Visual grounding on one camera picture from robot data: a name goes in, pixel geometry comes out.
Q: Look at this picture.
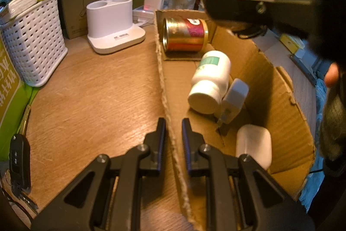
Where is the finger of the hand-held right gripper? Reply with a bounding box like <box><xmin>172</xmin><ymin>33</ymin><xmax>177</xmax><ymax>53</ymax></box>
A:
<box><xmin>207</xmin><ymin>0</ymin><xmax>275</xmax><ymax>28</ymax></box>

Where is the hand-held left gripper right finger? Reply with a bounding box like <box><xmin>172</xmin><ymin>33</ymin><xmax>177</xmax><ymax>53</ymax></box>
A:
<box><xmin>182</xmin><ymin>118</ymin><xmax>315</xmax><ymax>231</ymax></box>

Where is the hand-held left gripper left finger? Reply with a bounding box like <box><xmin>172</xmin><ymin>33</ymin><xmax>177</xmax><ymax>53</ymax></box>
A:
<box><xmin>31</xmin><ymin>117</ymin><xmax>166</xmax><ymax>231</ymax></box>

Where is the red and gold tin can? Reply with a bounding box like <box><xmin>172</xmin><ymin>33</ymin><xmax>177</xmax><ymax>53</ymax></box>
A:
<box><xmin>162</xmin><ymin>17</ymin><xmax>209</xmax><ymax>53</ymax></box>

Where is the white earbuds case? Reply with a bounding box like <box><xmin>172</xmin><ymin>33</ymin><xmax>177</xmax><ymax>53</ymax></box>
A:
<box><xmin>236</xmin><ymin>124</ymin><xmax>272</xmax><ymax>170</ymax></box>

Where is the white charger adapter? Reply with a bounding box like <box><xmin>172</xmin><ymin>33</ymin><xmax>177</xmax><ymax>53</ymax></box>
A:
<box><xmin>216</xmin><ymin>78</ymin><xmax>249</xmax><ymax>126</ymax></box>

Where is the white bottle with green label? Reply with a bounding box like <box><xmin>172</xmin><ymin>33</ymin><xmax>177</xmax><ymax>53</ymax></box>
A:
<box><xmin>188</xmin><ymin>50</ymin><xmax>231</xmax><ymax>114</ymax></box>

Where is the brown cardboard box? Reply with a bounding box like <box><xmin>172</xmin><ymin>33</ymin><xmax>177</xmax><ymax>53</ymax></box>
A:
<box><xmin>154</xmin><ymin>10</ymin><xmax>317</xmax><ymax>231</ymax></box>

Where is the person's right forearm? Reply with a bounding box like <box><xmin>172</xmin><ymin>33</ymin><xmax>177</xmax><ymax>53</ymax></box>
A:
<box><xmin>319</xmin><ymin>66</ymin><xmax>346</xmax><ymax>177</ymax></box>

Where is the person's right hand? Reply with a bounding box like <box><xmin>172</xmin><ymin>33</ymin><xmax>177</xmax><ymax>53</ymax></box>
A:
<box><xmin>324</xmin><ymin>62</ymin><xmax>340</xmax><ymax>88</ymax></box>

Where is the yellow tissue box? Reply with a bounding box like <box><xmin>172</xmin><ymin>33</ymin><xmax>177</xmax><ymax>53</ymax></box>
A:
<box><xmin>280</xmin><ymin>33</ymin><xmax>306</xmax><ymax>54</ymax></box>

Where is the teal printed blanket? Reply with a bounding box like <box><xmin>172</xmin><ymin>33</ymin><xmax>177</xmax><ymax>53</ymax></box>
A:
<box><xmin>315</xmin><ymin>78</ymin><xmax>329</xmax><ymax>137</ymax></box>

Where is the white flat box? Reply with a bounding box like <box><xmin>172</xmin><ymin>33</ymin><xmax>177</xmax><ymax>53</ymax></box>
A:
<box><xmin>132</xmin><ymin>5</ymin><xmax>156</xmax><ymax>24</ymax></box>

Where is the white desk lamp base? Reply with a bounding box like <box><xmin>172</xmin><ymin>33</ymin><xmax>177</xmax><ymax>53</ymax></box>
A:
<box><xmin>86</xmin><ymin>0</ymin><xmax>146</xmax><ymax>55</ymax></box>

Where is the brass key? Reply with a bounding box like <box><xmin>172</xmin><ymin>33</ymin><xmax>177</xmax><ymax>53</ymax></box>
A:
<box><xmin>19</xmin><ymin>104</ymin><xmax>31</xmax><ymax>137</ymax></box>

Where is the black car key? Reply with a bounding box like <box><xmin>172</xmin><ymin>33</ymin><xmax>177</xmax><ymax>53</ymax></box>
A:
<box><xmin>9</xmin><ymin>134</ymin><xmax>31</xmax><ymax>191</ymax></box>

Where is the green printed bag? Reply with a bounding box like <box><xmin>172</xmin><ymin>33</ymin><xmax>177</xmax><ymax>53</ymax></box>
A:
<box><xmin>0</xmin><ymin>31</ymin><xmax>38</xmax><ymax>161</ymax></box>

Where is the white plastic basket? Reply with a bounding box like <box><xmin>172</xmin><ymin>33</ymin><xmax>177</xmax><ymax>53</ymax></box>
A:
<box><xmin>0</xmin><ymin>0</ymin><xmax>69</xmax><ymax>87</ymax></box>

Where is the white packet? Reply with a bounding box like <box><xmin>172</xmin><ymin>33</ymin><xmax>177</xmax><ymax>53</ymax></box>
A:
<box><xmin>0</xmin><ymin>0</ymin><xmax>38</xmax><ymax>24</ymax></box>

